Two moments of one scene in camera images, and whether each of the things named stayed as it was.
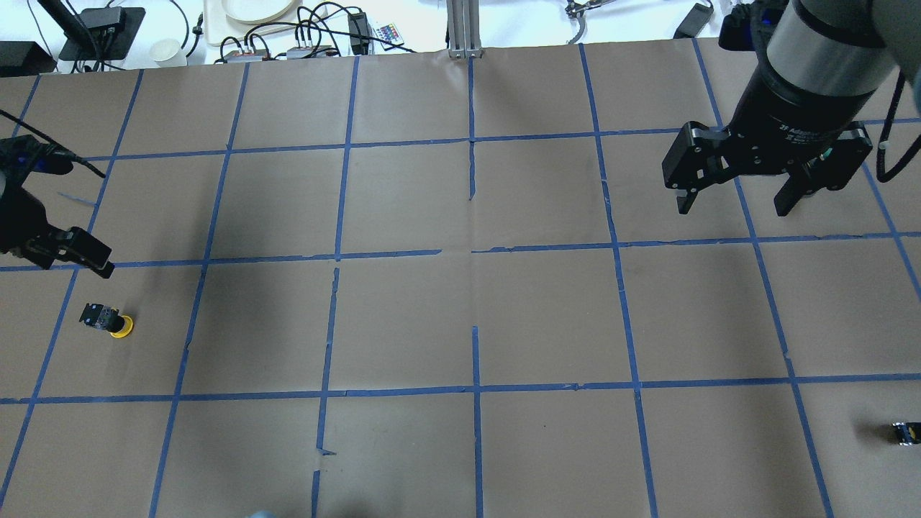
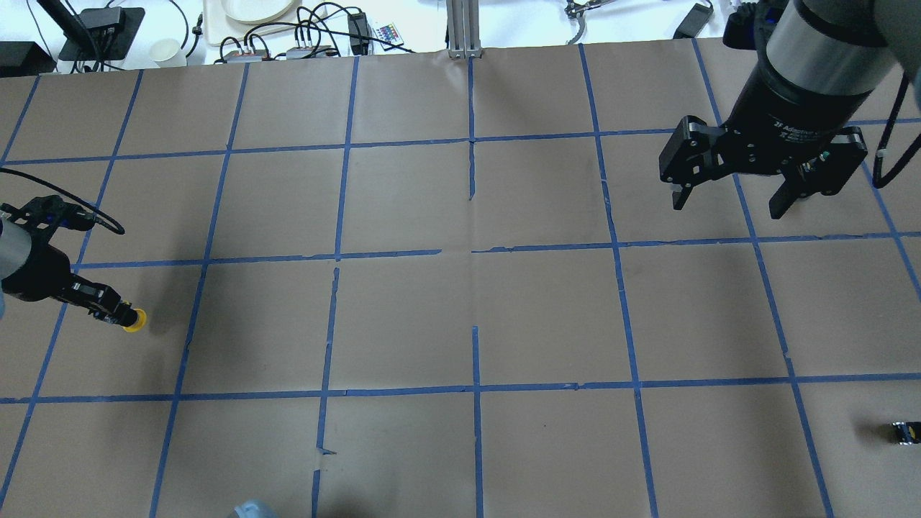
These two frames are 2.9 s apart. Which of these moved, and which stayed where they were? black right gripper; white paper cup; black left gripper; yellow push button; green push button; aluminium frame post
Moved: yellow push button; black left gripper
Stayed: black right gripper; aluminium frame post; green push button; white paper cup
